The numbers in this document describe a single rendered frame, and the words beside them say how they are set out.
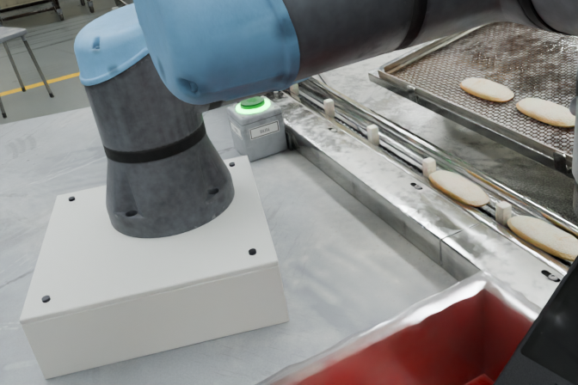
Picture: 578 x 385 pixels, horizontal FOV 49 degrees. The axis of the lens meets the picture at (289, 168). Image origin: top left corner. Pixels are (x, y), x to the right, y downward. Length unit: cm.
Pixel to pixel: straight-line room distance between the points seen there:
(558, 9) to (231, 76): 13
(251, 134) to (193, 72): 75
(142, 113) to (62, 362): 26
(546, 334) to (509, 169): 63
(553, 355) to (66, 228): 61
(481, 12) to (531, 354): 15
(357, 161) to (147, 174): 31
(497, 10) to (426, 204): 48
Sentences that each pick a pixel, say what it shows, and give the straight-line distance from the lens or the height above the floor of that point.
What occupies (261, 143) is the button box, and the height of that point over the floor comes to 85.
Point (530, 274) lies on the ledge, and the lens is 66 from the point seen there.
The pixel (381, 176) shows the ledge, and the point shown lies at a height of 86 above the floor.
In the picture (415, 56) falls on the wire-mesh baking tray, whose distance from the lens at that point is 113.
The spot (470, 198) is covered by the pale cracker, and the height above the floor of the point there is 86.
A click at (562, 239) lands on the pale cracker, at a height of 86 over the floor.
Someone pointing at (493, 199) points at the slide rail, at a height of 85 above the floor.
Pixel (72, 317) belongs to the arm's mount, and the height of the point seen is 89.
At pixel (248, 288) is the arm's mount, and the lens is 65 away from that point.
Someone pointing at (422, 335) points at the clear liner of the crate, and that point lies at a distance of 53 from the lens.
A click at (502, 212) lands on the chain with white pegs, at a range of 75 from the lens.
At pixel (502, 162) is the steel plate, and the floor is 82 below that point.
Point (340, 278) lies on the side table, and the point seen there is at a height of 82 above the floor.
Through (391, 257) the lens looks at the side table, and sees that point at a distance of 76.
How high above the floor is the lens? 127
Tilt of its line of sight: 27 degrees down
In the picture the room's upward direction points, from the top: 9 degrees counter-clockwise
